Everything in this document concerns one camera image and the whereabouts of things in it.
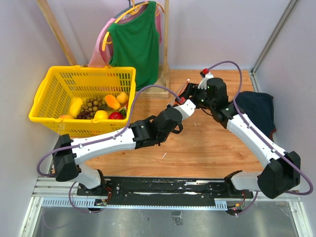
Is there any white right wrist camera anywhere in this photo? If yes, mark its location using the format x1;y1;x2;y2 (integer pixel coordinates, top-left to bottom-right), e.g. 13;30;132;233
198;68;214;89

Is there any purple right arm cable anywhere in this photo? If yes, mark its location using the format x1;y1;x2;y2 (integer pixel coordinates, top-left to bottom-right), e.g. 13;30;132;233
207;60;314;214

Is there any pink shirt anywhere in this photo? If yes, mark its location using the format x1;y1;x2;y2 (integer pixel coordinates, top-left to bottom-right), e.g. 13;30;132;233
88;6;162;68

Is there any orange bell pepper toy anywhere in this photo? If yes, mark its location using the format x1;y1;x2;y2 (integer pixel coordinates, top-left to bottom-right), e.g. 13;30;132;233
104;95;121;110

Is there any dark purple grape bunch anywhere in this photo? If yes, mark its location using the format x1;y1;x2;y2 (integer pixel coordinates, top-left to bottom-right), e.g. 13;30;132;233
76;110;95;119

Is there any clear orange zip bag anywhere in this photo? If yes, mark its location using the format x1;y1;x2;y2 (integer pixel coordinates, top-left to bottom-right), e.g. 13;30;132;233
170;79;190;106

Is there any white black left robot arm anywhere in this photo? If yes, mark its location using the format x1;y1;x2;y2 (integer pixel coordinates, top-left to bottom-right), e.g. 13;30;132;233
53;106;190;196

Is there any yellow plastic basket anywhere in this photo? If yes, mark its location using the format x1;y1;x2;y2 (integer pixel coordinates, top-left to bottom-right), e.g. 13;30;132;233
29;66;136;138

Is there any yellow clothes hanger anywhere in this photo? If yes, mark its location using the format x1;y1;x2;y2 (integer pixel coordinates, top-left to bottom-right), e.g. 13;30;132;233
100;0;165;52

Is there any peach toy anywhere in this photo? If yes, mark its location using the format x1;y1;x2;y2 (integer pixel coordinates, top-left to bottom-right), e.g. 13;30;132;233
59;115;74;120

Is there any green tank top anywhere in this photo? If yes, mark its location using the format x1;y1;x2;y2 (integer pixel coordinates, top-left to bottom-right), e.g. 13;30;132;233
108;1;160;91

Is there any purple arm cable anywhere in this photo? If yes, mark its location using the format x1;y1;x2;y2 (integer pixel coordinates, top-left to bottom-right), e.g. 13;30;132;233
36;85;183;213
207;60;314;214

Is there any red apple toy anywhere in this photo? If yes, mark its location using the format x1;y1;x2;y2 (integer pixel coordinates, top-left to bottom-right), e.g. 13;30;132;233
108;112;124;120

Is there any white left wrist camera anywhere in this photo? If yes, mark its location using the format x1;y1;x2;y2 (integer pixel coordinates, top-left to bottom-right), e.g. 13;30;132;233
175;99;196;121

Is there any dark navy cloth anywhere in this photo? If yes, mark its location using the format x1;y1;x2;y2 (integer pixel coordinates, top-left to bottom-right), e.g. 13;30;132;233
236;91;276;141

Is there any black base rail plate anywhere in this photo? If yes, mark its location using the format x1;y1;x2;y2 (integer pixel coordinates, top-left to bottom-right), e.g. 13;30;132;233
77;176;253;207

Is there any green grape bunch toy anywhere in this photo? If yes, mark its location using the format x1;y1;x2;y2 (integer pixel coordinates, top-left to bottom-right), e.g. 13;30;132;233
80;97;106;113

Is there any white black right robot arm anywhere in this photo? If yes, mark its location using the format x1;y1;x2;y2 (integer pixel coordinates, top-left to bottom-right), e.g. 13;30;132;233
180;78;301;199

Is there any aluminium frame post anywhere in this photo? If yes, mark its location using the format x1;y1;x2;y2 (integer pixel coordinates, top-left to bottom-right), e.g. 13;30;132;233
252;0;301;73

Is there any yellow lemon toy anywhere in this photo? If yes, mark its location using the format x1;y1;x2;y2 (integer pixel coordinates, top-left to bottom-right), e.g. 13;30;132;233
94;110;109;120

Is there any yellow mango toy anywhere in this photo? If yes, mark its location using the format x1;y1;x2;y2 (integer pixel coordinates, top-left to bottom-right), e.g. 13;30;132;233
69;98;83;117

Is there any watermelon slice toy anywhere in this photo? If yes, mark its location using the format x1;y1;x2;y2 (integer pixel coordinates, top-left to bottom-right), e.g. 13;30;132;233
118;102;128;117

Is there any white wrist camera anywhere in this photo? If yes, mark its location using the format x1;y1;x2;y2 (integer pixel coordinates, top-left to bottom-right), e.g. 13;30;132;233
175;99;196;121
198;68;214;89

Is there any yellow orange round fruit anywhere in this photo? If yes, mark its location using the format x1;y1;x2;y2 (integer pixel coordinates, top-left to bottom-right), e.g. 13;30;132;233
117;92;129;104

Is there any wooden clothes rack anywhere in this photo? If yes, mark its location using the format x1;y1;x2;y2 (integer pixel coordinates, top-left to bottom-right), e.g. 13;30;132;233
36;0;170;98

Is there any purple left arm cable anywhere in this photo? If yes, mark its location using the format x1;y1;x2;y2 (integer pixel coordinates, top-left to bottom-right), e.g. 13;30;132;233
36;85;183;213

